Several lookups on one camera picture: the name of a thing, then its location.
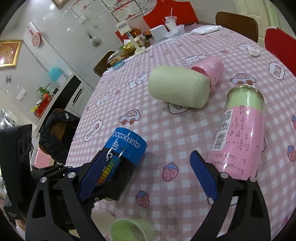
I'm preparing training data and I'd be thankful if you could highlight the brown wooden chair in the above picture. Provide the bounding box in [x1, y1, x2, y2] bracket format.
[93, 51, 114, 77]
[215, 11, 258, 43]

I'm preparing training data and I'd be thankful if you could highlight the teal small case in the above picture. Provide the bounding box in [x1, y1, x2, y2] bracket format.
[113, 60, 125, 70]

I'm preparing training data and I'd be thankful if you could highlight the small potted plant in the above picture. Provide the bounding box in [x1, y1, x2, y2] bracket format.
[36, 83, 51, 100]

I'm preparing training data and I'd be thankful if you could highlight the white cup with straw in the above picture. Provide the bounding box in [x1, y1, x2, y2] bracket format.
[165, 8, 177, 31]

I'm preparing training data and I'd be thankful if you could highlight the teal round appliance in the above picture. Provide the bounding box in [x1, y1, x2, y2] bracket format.
[48, 67, 63, 82]

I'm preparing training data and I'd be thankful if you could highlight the pink checkered tablecloth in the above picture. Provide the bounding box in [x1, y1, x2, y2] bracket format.
[67, 29, 295, 240]

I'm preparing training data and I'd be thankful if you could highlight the brown wooden chair left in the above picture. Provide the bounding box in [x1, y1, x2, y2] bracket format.
[93, 51, 114, 77]

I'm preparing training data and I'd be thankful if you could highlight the brown wooden chair right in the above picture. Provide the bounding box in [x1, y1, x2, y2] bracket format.
[215, 11, 258, 43]

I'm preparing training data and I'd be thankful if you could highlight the black jacket on chair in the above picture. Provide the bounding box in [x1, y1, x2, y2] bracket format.
[39, 108, 80, 164]

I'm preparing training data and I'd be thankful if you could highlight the red chair near right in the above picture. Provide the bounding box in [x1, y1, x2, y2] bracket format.
[264, 27, 296, 75]

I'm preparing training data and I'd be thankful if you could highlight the white folded cloth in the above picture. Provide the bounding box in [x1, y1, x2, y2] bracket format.
[192, 25, 224, 35]

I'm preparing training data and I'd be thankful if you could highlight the crumpled white tissue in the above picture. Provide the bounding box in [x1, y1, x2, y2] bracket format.
[248, 48, 260, 57]

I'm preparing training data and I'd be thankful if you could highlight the gold framed picture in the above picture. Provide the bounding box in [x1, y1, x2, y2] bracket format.
[0, 40, 23, 68]

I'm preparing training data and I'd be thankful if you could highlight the blue black CoolTowel can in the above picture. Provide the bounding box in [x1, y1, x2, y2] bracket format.
[79, 127, 148, 202]

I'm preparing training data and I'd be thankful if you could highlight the pink green clear canister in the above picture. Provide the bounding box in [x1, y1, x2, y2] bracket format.
[206, 85, 264, 180]

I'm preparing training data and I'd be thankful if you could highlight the white desk lamp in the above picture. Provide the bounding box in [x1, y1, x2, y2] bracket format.
[116, 21, 145, 55]

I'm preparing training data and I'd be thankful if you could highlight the gold snack bag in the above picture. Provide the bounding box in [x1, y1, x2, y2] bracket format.
[122, 42, 136, 55]

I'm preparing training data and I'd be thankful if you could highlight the pale green cup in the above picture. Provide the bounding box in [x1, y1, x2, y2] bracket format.
[148, 65, 211, 109]

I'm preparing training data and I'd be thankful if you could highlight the clear green plastic lid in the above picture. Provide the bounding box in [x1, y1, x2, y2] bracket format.
[110, 218, 154, 241]

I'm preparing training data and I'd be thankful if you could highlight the pink patterned cup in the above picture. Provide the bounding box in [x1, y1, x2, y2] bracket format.
[190, 55, 225, 89]

